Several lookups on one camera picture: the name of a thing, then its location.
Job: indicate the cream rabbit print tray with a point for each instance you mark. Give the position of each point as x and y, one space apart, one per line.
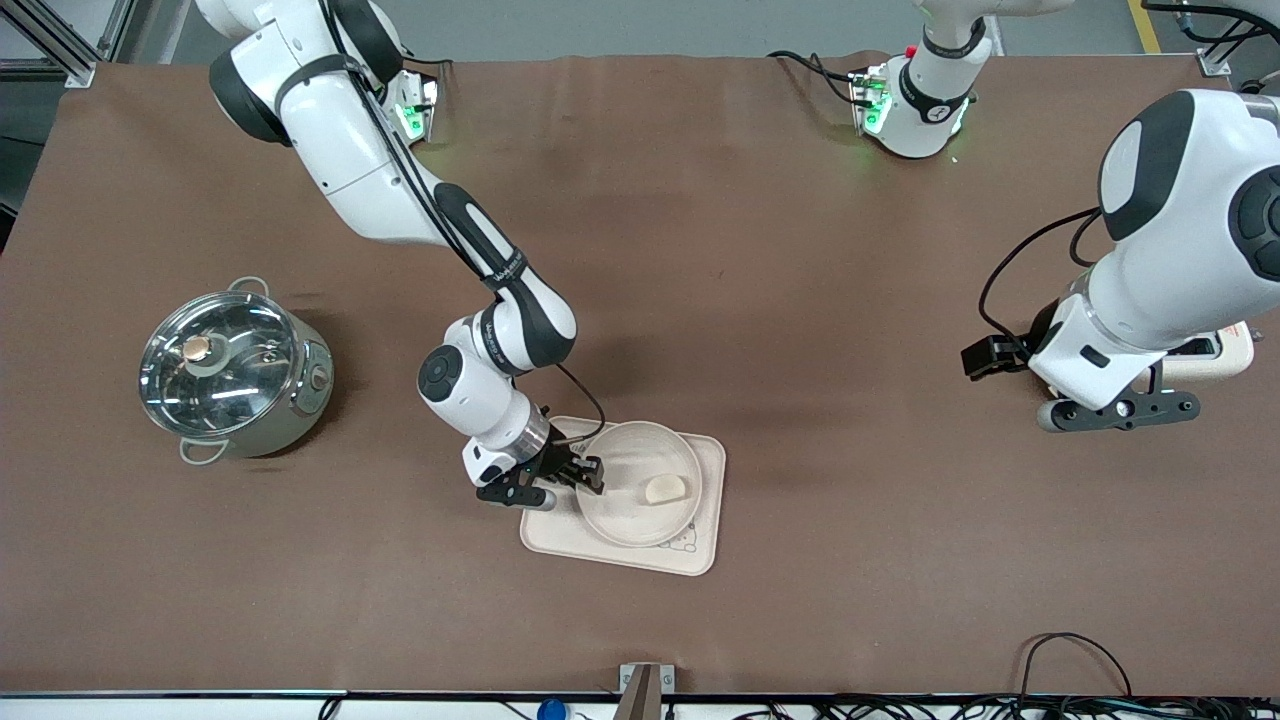
560 545

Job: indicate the aluminium frame profile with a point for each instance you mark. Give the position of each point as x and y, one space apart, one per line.
60 50
1213 62

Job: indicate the blue round cap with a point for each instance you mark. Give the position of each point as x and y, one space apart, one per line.
552 711

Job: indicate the round cream plate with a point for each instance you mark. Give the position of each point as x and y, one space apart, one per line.
630 500

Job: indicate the cream two-slot toaster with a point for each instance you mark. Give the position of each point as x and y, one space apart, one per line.
1225 365

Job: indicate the stainless steel pot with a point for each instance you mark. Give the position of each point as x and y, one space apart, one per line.
300 410

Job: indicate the metal camera bracket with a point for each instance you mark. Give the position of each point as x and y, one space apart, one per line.
645 695

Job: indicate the pale steamed bun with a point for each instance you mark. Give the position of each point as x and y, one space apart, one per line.
665 489

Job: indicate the right white Franka arm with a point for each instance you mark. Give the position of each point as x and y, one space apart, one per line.
340 150

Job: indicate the left white Franka arm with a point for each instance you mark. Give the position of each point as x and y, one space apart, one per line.
1180 260

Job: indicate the glass pot lid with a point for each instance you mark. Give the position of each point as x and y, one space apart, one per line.
240 390

